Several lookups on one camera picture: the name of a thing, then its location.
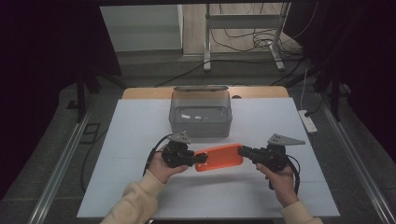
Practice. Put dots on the white table cover board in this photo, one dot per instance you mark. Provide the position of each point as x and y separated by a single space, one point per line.
218 196

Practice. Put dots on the white cabinet panel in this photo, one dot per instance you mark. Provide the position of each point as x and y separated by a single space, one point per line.
140 28

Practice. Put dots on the dark curtain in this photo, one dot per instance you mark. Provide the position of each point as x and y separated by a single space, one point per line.
367 62
40 62

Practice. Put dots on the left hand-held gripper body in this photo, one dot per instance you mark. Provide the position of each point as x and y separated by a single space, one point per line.
177 155

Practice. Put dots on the black stand leg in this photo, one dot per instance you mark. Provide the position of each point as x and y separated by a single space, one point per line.
81 96
335 96

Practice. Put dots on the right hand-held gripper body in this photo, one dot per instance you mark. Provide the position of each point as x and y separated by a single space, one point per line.
271 157

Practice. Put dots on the orange phone case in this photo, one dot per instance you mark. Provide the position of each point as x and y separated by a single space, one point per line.
222 158

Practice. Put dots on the grey transparent storage box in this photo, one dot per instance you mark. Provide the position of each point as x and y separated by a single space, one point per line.
200 124

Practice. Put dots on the person's left hand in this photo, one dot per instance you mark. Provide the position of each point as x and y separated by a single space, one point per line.
160 169

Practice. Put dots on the grey metal stand frame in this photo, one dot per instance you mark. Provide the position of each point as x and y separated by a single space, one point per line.
243 21

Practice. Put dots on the white power strip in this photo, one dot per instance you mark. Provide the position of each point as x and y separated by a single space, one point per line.
309 126

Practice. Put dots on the black rectangular floor frame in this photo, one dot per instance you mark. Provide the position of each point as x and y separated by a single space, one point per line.
93 126

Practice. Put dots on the aluminium floor rail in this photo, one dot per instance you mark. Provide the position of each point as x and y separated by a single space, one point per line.
59 168
358 161

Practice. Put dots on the person's right hand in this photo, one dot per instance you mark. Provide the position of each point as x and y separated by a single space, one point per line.
283 186

